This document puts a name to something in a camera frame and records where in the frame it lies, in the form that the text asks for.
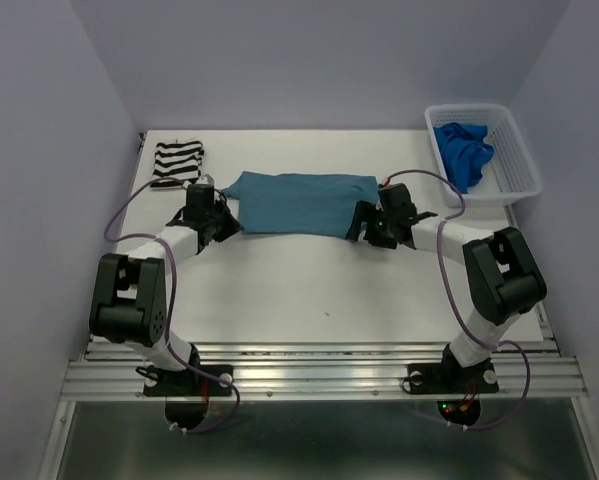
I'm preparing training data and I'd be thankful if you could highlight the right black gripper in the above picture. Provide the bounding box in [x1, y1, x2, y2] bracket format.
[343, 200, 395, 249]

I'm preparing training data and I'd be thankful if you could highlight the black white striped tank top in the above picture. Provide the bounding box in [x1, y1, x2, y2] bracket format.
[150, 140, 205, 190]

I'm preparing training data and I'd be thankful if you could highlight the teal tank top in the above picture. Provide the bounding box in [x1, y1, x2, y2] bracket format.
[223, 171, 378, 239]

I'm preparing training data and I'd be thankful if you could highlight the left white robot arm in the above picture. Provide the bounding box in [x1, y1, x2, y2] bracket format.
[89, 183, 241, 394]

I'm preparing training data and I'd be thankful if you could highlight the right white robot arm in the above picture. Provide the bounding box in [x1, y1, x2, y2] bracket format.
[346, 184, 547, 390]

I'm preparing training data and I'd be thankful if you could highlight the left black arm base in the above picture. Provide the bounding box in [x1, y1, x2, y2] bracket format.
[135, 364, 234, 435]

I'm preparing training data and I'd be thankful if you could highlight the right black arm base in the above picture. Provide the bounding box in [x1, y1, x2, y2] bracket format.
[401, 346, 499, 427]

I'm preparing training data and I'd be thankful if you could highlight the blue tank top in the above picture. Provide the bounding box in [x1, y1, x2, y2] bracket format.
[433, 122, 495, 195]

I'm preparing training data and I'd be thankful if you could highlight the white plastic basket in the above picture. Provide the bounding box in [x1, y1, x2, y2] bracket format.
[425, 104, 542, 207]

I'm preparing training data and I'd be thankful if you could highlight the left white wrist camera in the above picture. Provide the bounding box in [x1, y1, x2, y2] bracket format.
[196, 174, 215, 186]

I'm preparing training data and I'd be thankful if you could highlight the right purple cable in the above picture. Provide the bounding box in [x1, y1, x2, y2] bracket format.
[378, 169, 533, 432]

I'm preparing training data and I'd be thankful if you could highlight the aluminium mounting rail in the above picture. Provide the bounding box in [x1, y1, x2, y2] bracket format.
[60, 338, 588, 402]

